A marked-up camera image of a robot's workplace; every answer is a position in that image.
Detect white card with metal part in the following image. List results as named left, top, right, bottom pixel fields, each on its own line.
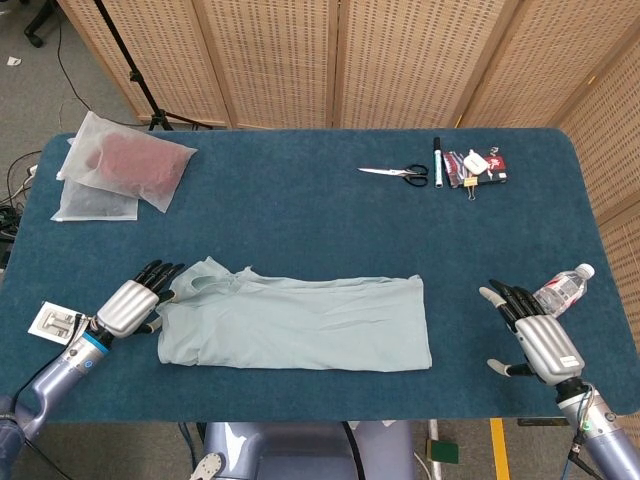
left=27, top=300, right=89, bottom=346

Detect light green t-shirt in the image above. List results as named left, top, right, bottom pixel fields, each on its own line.
left=156, top=256, right=434, bottom=372

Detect lavender robot torso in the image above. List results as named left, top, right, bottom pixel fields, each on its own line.
left=189, top=421, right=419, bottom=480

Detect blue carpet table cover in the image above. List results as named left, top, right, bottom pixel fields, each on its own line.
left=0, top=127, right=640, bottom=424

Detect white table leg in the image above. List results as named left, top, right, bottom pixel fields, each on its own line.
left=427, top=419, right=445, bottom=480

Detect black-handled scissors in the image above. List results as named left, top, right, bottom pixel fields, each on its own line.
left=357, top=163, right=430, bottom=189

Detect frosted bag with dark garment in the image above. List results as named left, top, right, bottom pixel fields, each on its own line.
left=50, top=178, right=139, bottom=223

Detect black office chair base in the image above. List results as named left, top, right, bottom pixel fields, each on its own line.
left=23, top=0, right=59, bottom=49

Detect white earbud case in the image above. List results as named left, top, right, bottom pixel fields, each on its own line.
left=462, top=149, right=487, bottom=175

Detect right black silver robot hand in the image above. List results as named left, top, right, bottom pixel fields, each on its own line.
left=478, top=278, right=586, bottom=386

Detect dark flat card box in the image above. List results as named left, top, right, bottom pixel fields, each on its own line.
left=442, top=149, right=510, bottom=190

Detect black floor cable bundle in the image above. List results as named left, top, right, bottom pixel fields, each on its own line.
left=0, top=149, right=42, bottom=244

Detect black tripod stand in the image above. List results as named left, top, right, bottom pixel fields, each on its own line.
left=92, top=0, right=214, bottom=132

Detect frosted bag with red garment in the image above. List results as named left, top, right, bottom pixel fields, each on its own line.
left=58, top=110, right=198, bottom=215

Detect green white marker pen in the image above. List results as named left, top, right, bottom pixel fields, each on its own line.
left=432, top=136, right=445, bottom=189

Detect clear plastic water bottle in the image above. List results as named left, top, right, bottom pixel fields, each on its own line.
left=529, top=263, right=596, bottom=321

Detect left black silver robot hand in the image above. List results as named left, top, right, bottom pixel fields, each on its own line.
left=94, top=259, right=186, bottom=339

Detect green floor box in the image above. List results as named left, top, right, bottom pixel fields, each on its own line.
left=430, top=439, right=460, bottom=465

